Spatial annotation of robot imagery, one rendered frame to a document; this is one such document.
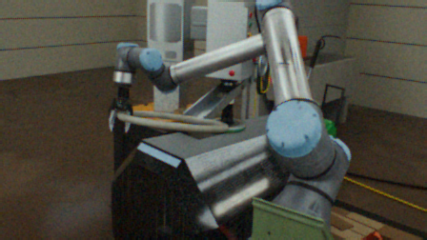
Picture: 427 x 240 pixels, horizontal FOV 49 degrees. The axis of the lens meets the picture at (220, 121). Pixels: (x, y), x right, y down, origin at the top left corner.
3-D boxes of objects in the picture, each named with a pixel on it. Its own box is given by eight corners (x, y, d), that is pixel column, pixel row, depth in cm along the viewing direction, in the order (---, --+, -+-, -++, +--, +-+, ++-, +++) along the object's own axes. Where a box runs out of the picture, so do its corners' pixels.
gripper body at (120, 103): (111, 110, 197) (113, 82, 196) (111, 110, 205) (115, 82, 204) (129, 113, 198) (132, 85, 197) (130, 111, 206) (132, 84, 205)
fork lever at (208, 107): (228, 78, 291) (228, 70, 289) (257, 82, 284) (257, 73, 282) (176, 121, 233) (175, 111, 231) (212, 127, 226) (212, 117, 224)
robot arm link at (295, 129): (340, 169, 131) (300, 7, 180) (321, 134, 119) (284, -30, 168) (288, 184, 136) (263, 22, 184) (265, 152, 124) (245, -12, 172)
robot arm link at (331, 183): (339, 210, 143) (358, 162, 149) (323, 184, 131) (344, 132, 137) (295, 199, 152) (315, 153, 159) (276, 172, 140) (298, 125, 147)
